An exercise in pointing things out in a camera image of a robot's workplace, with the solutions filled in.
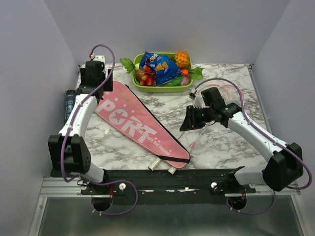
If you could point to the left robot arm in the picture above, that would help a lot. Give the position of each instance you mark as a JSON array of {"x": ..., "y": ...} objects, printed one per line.
[{"x": 68, "y": 150}]

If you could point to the white racket handle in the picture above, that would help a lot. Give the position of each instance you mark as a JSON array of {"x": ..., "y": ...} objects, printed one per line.
[
  {"x": 154, "y": 164},
  {"x": 172, "y": 170}
]

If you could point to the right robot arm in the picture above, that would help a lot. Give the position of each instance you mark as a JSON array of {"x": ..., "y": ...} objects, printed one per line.
[{"x": 283, "y": 160}]

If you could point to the green fake leaf right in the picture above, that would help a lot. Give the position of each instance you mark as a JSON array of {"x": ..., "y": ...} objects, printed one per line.
[{"x": 196, "y": 73}]

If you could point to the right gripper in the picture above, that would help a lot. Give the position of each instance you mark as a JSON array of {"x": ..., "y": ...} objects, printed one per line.
[{"x": 190, "y": 122}]

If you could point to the green plastic bin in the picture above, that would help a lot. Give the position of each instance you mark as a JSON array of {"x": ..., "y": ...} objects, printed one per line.
[{"x": 171, "y": 87}]

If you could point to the brown toy fruit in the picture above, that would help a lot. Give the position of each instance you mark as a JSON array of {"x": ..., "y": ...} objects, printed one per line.
[{"x": 139, "y": 73}]

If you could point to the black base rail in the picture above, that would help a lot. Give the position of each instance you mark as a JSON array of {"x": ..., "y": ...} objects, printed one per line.
[{"x": 144, "y": 187}]

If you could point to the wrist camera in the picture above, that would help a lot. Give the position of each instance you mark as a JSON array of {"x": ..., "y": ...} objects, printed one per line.
[
  {"x": 196, "y": 98},
  {"x": 95, "y": 57}
]

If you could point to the blue chips bag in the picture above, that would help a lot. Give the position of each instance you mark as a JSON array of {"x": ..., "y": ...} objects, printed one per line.
[{"x": 161, "y": 67}]

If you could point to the pink racket bag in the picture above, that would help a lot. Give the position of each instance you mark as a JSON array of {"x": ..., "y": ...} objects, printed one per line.
[{"x": 124, "y": 111}]

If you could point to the green fake leaf left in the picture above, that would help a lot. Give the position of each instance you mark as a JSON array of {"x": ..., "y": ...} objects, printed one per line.
[{"x": 128, "y": 64}]

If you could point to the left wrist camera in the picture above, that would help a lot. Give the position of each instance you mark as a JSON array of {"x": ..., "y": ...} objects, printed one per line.
[{"x": 95, "y": 57}]

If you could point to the red toy berries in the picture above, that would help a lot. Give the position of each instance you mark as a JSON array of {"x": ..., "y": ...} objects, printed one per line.
[{"x": 149, "y": 78}]

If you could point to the pink badminton racket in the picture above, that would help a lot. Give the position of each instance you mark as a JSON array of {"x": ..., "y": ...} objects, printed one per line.
[
  {"x": 214, "y": 103},
  {"x": 197, "y": 137}
]

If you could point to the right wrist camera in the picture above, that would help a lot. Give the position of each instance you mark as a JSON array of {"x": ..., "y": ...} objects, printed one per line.
[{"x": 196, "y": 98}]

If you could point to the black shuttlecock tube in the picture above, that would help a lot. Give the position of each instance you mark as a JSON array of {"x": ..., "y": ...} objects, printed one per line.
[{"x": 70, "y": 96}]

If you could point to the toy pineapple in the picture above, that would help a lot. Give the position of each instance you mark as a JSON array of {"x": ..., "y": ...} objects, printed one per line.
[{"x": 182, "y": 59}]

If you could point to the toy carrot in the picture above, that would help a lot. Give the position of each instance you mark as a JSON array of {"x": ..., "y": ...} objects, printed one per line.
[{"x": 185, "y": 73}]

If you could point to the pink toy vegetable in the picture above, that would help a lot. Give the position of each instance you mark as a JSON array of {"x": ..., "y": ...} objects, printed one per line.
[{"x": 185, "y": 81}]

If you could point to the green fake leaf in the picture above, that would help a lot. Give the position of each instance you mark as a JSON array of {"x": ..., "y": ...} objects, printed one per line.
[
  {"x": 196, "y": 73},
  {"x": 128, "y": 64}
]

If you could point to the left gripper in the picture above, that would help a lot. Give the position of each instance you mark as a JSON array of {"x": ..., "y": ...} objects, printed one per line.
[{"x": 108, "y": 87}]

